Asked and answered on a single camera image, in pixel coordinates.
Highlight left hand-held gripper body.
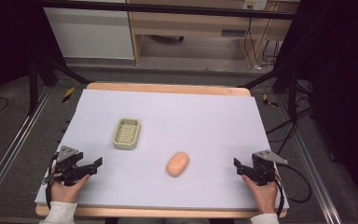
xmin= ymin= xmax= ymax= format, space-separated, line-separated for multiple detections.
xmin=54 ymin=145 xmax=90 ymax=188

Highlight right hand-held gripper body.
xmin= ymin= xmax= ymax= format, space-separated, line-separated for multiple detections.
xmin=250 ymin=149 xmax=289 ymax=187

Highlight cream plastic soap basket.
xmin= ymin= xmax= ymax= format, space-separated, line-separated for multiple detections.
xmin=112 ymin=118 xmax=142 ymax=151

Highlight orange bread roll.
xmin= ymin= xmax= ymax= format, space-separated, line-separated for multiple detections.
xmin=165 ymin=151 xmax=190 ymax=178

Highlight person's right hand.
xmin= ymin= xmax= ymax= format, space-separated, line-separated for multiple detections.
xmin=241 ymin=174 xmax=279 ymax=216

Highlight person's left hand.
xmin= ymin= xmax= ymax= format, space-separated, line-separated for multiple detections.
xmin=49 ymin=173 xmax=91 ymax=204

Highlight white foam board mat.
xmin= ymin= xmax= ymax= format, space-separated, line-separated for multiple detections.
xmin=34 ymin=89 xmax=290 ymax=211

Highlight yellow black floor tape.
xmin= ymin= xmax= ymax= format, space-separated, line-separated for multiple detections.
xmin=62 ymin=86 xmax=76 ymax=104
xmin=262 ymin=93 xmax=280 ymax=109

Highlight black metal stand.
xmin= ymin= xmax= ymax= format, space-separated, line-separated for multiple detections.
xmin=237 ymin=65 xmax=300 ymax=124
xmin=27 ymin=51 xmax=91 ymax=117

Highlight wooden table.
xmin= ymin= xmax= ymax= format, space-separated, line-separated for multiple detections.
xmin=34 ymin=81 xmax=289 ymax=219

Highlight black curtain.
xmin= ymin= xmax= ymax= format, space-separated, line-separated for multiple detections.
xmin=274 ymin=0 xmax=358 ymax=216
xmin=0 ymin=0 xmax=65 ymax=110

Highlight white cabinet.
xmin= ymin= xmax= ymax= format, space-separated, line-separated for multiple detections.
xmin=42 ymin=7 xmax=136 ymax=61

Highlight wooden desk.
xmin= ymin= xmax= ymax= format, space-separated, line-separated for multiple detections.
xmin=126 ymin=0 xmax=300 ymax=69

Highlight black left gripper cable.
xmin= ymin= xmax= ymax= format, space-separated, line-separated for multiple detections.
xmin=41 ymin=151 xmax=62 ymax=210

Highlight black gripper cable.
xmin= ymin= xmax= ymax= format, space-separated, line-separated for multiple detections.
xmin=272 ymin=162 xmax=313 ymax=218
xmin=41 ymin=151 xmax=62 ymax=210

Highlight black floor cables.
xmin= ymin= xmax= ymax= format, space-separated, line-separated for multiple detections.
xmin=265 ymin=79 xmax=315 ymax=157

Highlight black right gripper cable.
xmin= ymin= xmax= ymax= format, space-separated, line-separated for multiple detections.
xmin=272 ymin=162 xmax=313 ymax=218

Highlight metal floor rail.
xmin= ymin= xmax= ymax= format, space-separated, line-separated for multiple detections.
xmin=275 ymin=94 xmax=340 ymax=224
xmin=0 ymin=86 xmax=53 ymax=217

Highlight cables under desk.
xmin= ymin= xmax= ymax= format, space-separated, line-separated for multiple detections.
xmin=242 ymin=16 xmax=282 ymax=72

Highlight white wall socket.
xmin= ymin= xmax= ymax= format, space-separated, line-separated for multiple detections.
xmin=241 ymin=0 xmax=269 ymax=11

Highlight black horizontal frame bar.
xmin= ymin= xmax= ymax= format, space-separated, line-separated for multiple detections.
xmin=39 ymin=0 xmax=296 ymax=21

